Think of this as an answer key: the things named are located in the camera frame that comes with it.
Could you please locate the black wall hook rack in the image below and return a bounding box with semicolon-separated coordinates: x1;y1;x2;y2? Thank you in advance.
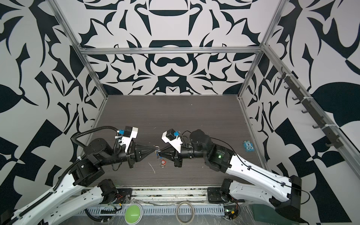
279;69;344;149

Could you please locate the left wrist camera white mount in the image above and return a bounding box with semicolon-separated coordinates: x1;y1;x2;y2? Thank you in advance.
115;126;138;153

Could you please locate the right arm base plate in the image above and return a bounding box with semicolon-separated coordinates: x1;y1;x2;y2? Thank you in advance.
207;187;227;204

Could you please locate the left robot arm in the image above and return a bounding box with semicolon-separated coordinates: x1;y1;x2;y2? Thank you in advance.
1;126;158;225

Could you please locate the metal keyring with yellow tag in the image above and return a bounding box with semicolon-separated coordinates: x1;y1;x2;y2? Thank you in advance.
155;146;167;168

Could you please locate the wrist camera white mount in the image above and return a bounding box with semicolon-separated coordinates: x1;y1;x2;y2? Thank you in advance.
162;129;183;153
115;126;138;153

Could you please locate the dark green cloth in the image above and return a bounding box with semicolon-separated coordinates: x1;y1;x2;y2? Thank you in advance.
250;204;282;225

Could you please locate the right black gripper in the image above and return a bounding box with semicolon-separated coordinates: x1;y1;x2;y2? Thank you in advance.
159;143;210;168

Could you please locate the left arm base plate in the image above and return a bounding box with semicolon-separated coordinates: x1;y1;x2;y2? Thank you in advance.
113;188;133;204

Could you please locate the light blue toy block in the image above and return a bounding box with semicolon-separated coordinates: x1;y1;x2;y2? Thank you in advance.
243;141;255;152

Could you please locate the aluminium front rail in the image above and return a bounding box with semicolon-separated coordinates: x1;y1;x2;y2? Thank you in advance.
49;184;290;207

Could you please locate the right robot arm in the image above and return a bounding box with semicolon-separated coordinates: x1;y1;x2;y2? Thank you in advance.
158;129;304;222

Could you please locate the green round button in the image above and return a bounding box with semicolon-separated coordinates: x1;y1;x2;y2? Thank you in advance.
124;203;143;225

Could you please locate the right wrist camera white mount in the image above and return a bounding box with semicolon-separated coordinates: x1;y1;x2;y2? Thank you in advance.
162;129;183;153

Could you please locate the aluminium frame crossbar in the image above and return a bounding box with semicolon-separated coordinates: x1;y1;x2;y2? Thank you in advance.
80;46;261;55

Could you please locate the tape roll ring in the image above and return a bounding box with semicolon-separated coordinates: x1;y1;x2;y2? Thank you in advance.
175;201;195;225

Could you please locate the white slotted cable duct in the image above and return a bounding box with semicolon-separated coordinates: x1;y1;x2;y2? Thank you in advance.
88;204;226;217

